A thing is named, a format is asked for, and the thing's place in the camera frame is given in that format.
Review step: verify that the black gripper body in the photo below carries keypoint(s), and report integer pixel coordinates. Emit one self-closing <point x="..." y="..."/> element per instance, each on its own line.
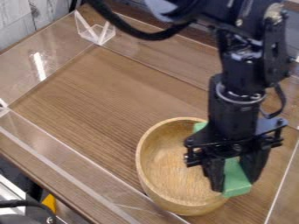
<point x="234" y="115"/>

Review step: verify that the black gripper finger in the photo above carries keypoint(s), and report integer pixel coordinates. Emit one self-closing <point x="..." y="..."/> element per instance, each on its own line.
<point x="252" y="163"/>
<point x="212" y="167"/>

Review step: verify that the green rectangular block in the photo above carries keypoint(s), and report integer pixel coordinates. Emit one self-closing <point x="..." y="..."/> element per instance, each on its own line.
<point x="235" y="180"/>

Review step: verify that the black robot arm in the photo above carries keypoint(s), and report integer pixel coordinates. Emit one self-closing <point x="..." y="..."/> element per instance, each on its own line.
<point x="250" y="31"/>

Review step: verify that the brown wooden bowl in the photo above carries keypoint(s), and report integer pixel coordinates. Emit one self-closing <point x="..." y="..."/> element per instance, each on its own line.
<point x="179" y="189"/>

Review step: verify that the yellow warning label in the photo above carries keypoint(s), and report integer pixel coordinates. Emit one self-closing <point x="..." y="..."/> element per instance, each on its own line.
<point x="49" y="202"/>

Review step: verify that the clear acrylic front wall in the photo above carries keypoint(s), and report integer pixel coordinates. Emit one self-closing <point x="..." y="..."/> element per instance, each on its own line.
<point x="84" y="186"/>

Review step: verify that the clear acrylic corner bracket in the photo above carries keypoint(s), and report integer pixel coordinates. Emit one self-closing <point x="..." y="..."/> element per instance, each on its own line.
<point x="97" y="34"/>

